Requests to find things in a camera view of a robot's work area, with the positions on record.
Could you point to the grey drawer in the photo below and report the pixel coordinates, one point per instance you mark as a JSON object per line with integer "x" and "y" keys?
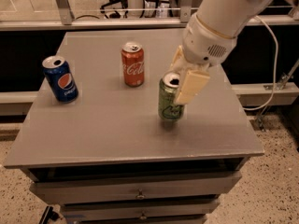
{"x": 126, "y": 188}
{"x": 156, "y": 208}

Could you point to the top grey drawer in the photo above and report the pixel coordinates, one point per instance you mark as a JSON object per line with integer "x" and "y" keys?
{"x": 126, "y": 188}

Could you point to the green soda can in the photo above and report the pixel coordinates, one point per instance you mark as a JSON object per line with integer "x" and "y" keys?
{"x": 167, "y": 109}

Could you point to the left metal window bracket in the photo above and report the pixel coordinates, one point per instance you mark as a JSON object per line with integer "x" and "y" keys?
{"x": 65, "y": 12}

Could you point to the metal floor bracket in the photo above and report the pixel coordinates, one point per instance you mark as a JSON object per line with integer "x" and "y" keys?
{"x": 279, "y": 86}

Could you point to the blue pepsi can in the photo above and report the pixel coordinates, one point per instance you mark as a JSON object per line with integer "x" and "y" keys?
{"x": 57, "y": 72}

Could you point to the red coke can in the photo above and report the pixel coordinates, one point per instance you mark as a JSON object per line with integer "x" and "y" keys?
{"x": 132, "y": 56}

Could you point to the brass top drawer knob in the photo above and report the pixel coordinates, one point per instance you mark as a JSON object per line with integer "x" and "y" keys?
{"x": 140, "y": 195}

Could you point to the metal window bracket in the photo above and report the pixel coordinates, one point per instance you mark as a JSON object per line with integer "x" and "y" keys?
{"x": 185, "y": 10}
{"x": 65, "y": 12}

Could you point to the black office chair base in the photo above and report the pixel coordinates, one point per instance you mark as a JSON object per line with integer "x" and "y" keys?
{"x": 114, "y": 9}

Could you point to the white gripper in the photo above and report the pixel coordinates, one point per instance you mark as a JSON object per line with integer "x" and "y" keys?
{"x": 202, "y": 46}

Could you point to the right metal window bracket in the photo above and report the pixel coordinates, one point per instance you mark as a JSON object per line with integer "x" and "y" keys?
{"x": 185, "y": 10}

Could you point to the brass drawer knob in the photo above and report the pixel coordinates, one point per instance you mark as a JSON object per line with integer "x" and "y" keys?
{"x": 143, "y": 216}
{"x": 140, "y": 195}

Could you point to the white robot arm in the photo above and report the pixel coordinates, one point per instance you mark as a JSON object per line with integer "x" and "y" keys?
{"x": 227, "y": 18}

